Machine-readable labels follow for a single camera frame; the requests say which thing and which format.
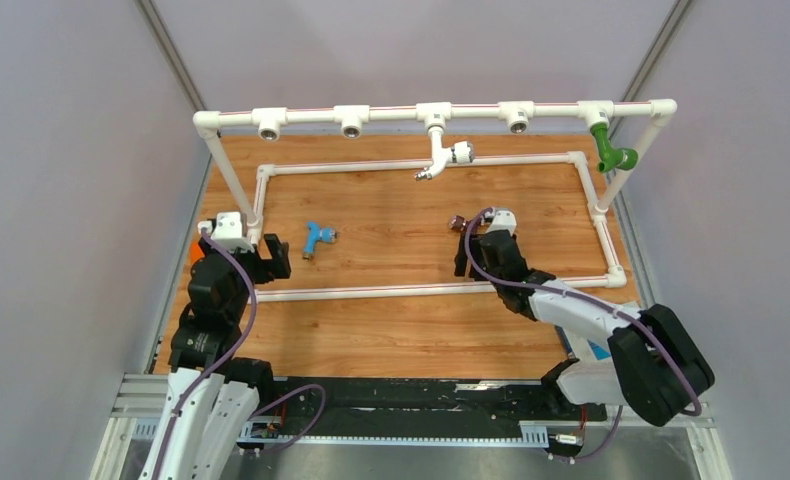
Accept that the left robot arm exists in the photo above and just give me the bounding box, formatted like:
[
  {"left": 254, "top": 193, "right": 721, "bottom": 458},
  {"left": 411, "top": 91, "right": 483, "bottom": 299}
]
[{"left": 140, "top": 234, "right": 291, "bottom": 479}]

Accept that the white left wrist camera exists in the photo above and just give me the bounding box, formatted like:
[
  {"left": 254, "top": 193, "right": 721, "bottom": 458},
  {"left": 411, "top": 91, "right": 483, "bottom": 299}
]
[{"left": 197, "top": 211, "right": 252, "bottom": 252}]

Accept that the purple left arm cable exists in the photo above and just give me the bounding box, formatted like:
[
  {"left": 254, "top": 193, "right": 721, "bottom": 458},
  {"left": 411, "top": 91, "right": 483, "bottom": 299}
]
[{"left": 149, "top": 231, "right": 327, "bottom": 480}]

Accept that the brown water faucet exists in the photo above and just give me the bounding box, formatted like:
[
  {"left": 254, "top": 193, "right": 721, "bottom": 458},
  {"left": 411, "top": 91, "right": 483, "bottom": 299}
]
[{"left": 449, "top": 215, "right": 469, "bottom": 232}]

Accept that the blue white box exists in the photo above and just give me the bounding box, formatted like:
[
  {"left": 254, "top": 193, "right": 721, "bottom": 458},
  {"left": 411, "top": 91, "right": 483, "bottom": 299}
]
[{"left": 549, "top": 299, "right": 642, "bottom": 353}]

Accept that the green water faucet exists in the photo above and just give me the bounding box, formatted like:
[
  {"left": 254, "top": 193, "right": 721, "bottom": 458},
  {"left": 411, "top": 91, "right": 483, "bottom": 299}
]
[{"left": 590, "top": 123, "right": 639, "bottom": 173}]

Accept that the blue water faucet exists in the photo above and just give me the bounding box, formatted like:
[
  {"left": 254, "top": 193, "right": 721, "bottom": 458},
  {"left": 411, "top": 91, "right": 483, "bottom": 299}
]
[{"left": 302, "top": 221, "right": 338, "bottom": 261}]

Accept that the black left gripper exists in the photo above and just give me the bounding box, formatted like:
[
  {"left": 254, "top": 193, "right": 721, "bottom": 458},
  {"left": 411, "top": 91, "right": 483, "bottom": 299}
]
[{"left": 200, "top": 232, "right": 291, "bottom": 320}]

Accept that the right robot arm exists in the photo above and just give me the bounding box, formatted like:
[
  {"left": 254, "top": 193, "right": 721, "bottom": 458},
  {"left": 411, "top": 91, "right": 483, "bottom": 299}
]
[{"left": 454, "top": 229, "right": 715, "bottom": 426}]

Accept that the white water faucet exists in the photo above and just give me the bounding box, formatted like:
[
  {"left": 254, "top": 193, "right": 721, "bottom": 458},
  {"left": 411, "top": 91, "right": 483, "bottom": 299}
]
[{"left": 414, "top": 126, "right": 475, "bottom": 181}]

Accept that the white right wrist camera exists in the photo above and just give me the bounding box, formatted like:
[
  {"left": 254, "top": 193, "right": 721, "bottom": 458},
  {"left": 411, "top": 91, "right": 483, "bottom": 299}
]
[{"left": 483, "top": 207, "right": 517, "bottom": 236}]

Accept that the orange razor package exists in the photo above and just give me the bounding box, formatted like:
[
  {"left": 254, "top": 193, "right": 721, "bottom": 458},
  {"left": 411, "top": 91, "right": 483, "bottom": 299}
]
[{"left": 188, "top": 240, "right": 204, "bottom": 271}]

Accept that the white PVC pipe frame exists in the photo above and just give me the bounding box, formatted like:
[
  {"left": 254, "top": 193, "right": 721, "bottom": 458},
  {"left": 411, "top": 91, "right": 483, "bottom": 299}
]
[{"left": 192, "top": 99, "right": 678, "bottom": 288}]

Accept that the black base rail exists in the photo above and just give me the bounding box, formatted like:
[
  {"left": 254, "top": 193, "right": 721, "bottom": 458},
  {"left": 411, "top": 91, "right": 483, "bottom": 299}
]
[{"left": 264, "top": 376, "right": 607, "bottom": 439}]

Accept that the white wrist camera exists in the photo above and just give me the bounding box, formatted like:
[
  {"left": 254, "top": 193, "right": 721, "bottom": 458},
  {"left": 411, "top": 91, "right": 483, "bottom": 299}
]
[
  {"left": 197, "top": 211, "right": 252, "bottom": 252},
  {"left": 483, "top": 207, "right": 517, "bottom": 236}
]

